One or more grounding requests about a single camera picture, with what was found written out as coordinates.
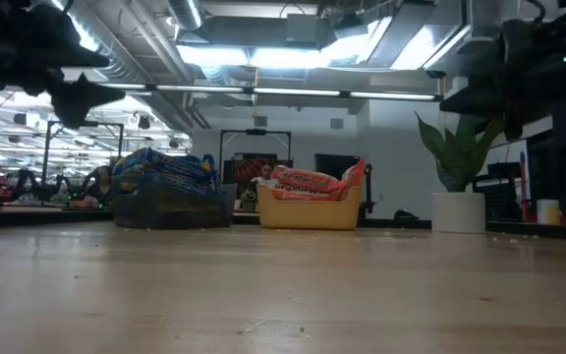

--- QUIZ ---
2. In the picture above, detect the white and yellow roll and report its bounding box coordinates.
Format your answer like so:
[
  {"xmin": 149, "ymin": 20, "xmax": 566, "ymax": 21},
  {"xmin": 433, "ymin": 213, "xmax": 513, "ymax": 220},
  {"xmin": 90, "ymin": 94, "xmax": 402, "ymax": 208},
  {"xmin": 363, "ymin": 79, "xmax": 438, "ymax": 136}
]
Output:
[{"xmin": 536, "ymin": 199, "xmax": 563, "ymax": 226}]

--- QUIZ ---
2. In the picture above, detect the yellow plastic bin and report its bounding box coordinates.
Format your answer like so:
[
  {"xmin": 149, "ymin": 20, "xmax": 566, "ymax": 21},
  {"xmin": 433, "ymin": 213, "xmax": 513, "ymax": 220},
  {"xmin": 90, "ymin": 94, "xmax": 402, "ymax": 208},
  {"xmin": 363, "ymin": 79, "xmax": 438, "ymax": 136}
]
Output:
[{"xmin": 255, "ymin": 184, "xmax": 365, "ymax": 231}]

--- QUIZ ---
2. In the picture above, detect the black monitor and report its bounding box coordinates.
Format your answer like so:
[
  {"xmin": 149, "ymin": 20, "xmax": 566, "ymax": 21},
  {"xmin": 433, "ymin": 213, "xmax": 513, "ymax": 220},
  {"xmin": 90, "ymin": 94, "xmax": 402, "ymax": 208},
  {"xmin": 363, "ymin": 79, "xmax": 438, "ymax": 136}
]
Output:
[{"xmin": 314, "ymin": 153, "xmax": 359, "ymax": 181}]

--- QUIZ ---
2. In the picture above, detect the silver round air duct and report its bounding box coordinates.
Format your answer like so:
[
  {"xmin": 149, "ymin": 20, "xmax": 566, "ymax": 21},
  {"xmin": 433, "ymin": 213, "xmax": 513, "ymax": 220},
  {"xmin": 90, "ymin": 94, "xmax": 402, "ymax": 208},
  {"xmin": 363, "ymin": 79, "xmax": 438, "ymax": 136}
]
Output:
[{"xmin": 164, "ymin": 0, "xmax": 205, "ymax": 31}]

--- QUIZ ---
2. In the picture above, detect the orange patterned board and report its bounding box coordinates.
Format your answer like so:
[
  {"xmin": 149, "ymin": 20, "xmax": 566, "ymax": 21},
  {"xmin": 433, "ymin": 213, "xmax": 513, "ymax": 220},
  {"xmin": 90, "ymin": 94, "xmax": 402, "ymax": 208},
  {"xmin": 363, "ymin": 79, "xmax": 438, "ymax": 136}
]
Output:
[{"xmin": 231, "ymin": 152, "xmax": 294, "ymax": 191}]

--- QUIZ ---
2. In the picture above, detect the long suspended light bar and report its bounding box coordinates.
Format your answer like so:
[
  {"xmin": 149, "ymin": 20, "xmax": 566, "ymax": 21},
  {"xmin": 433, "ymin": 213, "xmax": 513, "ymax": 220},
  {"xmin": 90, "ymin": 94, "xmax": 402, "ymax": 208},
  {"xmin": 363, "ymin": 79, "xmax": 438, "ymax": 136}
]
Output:
[{"xmin": 0, "ymin": 76, "xmax": 444, "ymax": 103}]

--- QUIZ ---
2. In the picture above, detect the person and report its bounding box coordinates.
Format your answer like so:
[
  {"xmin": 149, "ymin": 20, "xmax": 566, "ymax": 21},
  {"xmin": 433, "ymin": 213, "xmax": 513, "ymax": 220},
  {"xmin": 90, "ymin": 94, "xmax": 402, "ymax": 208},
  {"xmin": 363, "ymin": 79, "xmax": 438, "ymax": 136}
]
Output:
[
  {"xmin": 248, "ymin": 162, "xmax": 280, "ymax": 191},
  {"xmin": 84, "ymin": 165, "xmax": 115, "ymax": 206}
]

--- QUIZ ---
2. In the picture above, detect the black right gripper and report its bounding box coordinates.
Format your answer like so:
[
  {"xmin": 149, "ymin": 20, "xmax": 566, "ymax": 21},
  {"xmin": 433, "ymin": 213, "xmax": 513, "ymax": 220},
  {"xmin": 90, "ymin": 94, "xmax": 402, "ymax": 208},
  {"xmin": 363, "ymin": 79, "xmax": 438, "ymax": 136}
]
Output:
[{"xmin": 438, "ymin": 18, "xmax": 566, "ymax": 143}]

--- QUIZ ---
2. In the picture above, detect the snake plant in white pot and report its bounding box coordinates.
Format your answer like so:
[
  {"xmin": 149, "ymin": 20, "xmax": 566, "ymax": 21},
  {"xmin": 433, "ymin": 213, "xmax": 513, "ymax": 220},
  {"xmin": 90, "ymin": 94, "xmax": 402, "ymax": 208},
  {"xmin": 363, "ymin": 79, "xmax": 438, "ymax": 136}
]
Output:
[{"xmin": 414, "ymin": 110, "xmax": 508, "ymax": 235}]

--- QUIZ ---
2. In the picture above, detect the black robot station frame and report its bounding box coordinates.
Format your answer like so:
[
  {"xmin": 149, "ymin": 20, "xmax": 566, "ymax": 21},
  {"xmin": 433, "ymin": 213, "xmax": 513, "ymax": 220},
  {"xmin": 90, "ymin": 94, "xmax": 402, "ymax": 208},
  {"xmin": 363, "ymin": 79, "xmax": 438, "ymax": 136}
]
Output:
[
  {"xmin": 218, "ymin": 129, "xmax": 293, "ymax": 173},
  {"xmin": 40, "ymin": 120, "xmax": 126, "ymax": 198}
]

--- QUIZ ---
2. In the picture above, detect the bright ceiling light panel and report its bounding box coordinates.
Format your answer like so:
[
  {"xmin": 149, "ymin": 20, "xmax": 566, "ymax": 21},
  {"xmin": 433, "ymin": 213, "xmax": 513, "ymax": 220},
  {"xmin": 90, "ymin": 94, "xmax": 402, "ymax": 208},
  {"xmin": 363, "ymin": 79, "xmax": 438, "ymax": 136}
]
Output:
[{"xmin": 177, "ymin": 43, "xmax": 333, "ymax": 70}]

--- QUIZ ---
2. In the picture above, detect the black aluminium table frame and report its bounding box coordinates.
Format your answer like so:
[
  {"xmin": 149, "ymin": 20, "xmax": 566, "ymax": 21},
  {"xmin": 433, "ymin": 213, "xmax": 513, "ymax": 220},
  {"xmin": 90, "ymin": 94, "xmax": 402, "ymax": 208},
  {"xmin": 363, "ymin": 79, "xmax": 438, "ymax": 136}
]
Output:
[{"xmin": 0, "ymin": 206, "xmax": 566, "ymax": 242}]

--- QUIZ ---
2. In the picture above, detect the black perforated cart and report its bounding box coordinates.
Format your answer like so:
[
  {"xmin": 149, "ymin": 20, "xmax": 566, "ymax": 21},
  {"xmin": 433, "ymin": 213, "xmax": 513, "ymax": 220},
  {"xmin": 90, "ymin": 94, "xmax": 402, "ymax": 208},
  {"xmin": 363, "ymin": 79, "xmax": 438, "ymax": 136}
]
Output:
[{"xmin": 472, "ymin": 161, "xmax": 523, "ymax": 222}]

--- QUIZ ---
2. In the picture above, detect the black stand post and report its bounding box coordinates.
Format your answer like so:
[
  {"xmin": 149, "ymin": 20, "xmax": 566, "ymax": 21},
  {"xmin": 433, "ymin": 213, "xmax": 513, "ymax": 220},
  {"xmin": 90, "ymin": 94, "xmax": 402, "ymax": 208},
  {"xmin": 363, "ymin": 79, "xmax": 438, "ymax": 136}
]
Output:
[{"xmin": 361, "ymin": 164, "xmax": 375, "ymax": 217}]

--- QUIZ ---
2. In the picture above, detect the grey plastic bin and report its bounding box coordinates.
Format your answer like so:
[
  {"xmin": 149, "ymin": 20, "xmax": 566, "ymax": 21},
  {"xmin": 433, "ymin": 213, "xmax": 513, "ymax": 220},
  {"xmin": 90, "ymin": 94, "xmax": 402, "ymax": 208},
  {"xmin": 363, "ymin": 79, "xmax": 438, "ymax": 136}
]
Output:
[{"xmin": 110, "ymin": 174, "xmax": 239, "ymax": 231}]

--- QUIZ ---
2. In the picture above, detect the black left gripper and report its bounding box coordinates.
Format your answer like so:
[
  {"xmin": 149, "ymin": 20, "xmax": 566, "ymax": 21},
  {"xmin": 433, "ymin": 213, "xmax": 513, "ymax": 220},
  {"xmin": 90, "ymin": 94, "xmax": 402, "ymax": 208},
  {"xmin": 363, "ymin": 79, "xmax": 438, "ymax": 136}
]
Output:
[{"xmin": 0, "ymin": 0, "xmax": 127, "ymax": 130}]

